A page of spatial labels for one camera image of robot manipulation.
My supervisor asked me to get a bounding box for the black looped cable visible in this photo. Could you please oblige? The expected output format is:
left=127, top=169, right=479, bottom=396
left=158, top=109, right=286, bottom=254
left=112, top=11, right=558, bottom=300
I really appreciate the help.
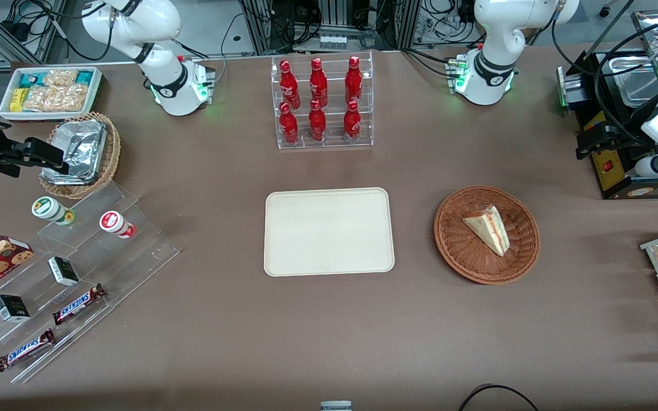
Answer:
left=457, top=384, right=541, bottom=411

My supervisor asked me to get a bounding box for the clear acrylic step display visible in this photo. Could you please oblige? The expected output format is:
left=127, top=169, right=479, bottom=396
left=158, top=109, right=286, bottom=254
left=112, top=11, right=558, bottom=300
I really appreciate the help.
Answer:
left=0, top=182, right=180, bottom=384

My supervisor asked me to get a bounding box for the steel warmer pan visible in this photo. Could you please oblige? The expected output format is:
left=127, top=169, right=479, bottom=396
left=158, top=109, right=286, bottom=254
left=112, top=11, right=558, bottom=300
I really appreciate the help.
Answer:
left=595, top=51, right=658, bottom=107

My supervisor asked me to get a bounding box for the red cola bottle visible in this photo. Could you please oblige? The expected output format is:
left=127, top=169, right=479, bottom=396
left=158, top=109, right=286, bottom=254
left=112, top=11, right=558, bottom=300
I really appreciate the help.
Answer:
left=343, top=100, right=362, bottom=142
left=309, top=57, right=329, bottom=108
left=279, top=60, right=302, bottom=109
left=308, top=99, right=327, bottom=143
left=344, top=56, right=363, bottom=104
left=279, top=102, right=300, bottom=145

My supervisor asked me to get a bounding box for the black hot food warmer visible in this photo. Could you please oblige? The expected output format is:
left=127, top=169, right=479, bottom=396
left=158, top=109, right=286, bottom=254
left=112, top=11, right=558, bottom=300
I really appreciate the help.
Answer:
left=569, top=9, right=658, bottom=200

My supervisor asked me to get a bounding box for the white rectangular snack bin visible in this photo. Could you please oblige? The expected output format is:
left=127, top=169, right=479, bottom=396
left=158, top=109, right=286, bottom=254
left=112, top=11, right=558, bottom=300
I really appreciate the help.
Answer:
left=0, top=66, right=105, bottom=122

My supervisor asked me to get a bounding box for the grey box with green light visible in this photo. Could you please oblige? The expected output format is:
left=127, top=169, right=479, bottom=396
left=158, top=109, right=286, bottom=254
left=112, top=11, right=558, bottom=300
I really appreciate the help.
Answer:
left=556, top=66, right=592, bottom=118

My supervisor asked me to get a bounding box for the red lid yogurt cup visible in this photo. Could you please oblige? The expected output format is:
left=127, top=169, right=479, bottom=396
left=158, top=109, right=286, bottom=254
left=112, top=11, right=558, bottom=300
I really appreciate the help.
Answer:
left=99, top=211, right=136, bottom=239

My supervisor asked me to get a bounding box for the silver foil container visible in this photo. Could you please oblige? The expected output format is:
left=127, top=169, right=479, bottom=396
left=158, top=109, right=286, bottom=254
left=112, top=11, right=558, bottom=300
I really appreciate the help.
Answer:
left=41, top=119, right=107, bottom=185

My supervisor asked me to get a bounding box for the cream rectangular plastic tray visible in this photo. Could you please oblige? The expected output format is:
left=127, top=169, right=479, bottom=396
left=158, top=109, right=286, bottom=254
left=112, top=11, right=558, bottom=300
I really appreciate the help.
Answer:
left=264, top=187, right=395, bottom=277

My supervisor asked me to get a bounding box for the clear rice cracker bag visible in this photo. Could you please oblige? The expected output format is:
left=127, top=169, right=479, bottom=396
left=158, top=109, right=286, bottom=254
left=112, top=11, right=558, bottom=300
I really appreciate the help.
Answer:
left=43, top=70, right=79, bottom=88
left=23, top=84, right=87, bottom=112

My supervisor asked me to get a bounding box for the clear acrylic bottle rack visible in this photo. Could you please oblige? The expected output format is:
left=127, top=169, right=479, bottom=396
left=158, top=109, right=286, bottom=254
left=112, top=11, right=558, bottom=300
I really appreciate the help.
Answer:
left=271, top=51, right=374, bottom=150

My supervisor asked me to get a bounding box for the small black carton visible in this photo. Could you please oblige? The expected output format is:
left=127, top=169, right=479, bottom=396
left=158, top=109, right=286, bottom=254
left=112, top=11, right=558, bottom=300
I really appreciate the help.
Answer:
left=0, top=295, right=31, bottom=324
left=48, top=256, right=81, bottom=287

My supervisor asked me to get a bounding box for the brown Snickers bar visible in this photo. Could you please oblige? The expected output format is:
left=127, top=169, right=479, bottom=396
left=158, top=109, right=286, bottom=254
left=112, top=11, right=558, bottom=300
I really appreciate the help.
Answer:
left=0, top=329, right=57, bottom=372
left=52, top=284, right=107, bottom=326

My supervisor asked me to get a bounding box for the tan wicker basket with foil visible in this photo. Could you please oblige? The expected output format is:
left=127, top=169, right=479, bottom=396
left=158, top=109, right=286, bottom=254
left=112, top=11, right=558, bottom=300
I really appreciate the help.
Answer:
left=39, top=112, right=122, bottom=200

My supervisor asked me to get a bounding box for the green lid yogurt cup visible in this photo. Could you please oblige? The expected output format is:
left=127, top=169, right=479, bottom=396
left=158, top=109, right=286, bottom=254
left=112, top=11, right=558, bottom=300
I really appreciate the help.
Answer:
left=31, top=196, right=75, bottom=226

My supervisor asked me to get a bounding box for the triangle sandwich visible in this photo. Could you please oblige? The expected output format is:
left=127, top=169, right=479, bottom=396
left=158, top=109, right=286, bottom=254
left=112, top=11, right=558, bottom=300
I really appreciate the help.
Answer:
left=462, top=205, right=511, bottom=257

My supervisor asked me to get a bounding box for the brown round wicker basket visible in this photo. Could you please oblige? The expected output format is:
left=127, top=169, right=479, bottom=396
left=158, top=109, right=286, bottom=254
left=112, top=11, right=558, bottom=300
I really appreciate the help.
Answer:
left=434, top=186, right=540, bottom=285

